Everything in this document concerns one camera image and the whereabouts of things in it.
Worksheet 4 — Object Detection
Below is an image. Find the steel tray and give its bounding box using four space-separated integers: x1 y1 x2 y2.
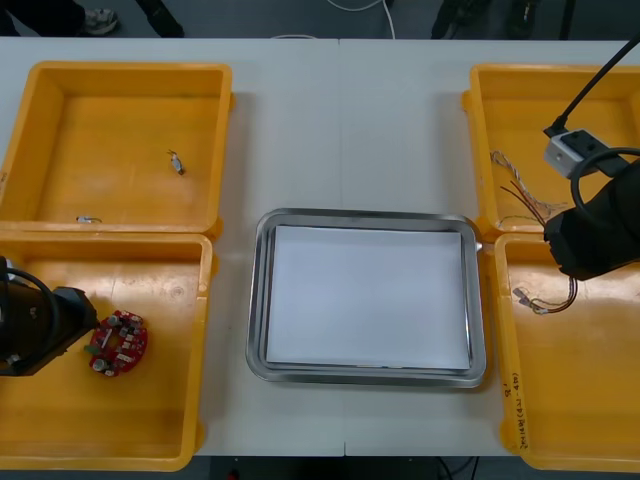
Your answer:
244 207 489 390

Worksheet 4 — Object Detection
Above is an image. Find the black stand base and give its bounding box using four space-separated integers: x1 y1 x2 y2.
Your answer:
431 0 501 40
507 0 545 37

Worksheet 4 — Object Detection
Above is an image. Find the white sheet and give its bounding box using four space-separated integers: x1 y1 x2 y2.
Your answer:
264 224 472 371

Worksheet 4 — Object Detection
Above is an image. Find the red black green-yellow wire harness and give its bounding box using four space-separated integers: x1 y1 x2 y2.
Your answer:
499 181 579 317

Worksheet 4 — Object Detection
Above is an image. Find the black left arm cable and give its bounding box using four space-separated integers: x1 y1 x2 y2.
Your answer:
0 267 62 364

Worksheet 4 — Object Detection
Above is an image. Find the pale grey right wrist camera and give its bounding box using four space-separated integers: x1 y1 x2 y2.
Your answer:
543 128 610 177

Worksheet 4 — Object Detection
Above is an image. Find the black stand pole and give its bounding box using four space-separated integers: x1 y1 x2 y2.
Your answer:
558 0 577 40

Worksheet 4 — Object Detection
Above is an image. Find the yellow-orange plastic bin with handwriting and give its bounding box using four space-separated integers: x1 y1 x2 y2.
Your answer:
487 232 640 474

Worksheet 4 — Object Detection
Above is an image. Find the blue-white twisted wire harness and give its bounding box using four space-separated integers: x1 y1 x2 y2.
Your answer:
489 149 570 209

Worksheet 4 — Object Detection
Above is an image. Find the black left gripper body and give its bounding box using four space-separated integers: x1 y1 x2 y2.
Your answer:
49 286 99 352

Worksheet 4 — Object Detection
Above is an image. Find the person's foot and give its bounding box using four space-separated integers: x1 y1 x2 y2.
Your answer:
83 8 120 35

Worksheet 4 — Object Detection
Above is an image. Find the round red circuit board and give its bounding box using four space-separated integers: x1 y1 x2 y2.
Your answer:
87 309 150 377

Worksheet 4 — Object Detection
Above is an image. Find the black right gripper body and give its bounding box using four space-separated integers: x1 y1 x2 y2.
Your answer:
543 206 609 280

